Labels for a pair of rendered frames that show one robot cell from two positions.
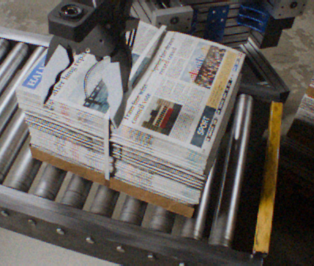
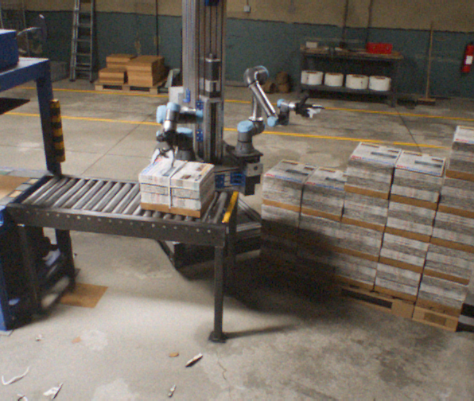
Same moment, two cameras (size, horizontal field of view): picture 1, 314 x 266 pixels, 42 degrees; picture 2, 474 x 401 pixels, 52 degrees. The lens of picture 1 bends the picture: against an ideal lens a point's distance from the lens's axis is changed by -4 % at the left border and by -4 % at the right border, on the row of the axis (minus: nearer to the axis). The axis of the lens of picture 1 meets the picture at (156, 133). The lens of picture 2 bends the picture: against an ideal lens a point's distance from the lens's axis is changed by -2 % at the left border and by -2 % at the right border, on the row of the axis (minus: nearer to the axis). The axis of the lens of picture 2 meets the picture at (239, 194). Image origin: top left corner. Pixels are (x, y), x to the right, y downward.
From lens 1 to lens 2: 2.22 m
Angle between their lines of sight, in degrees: 26
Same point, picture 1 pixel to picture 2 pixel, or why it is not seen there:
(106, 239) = (169, 223)
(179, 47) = (192, 165)
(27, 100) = (142, 178)
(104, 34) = (168, 144)
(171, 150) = (188, 184)
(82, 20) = (164, 137)
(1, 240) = (106, 304)
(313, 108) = (268, 210)
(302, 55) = not seen: hidden behind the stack
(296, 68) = not seen: hidden behind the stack
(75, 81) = (157, 172)
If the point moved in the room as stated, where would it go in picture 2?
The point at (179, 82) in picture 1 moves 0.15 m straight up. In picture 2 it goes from (191, 171) to (191, 146)
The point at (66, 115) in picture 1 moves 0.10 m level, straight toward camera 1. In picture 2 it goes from (156, 181) to (159, 187)
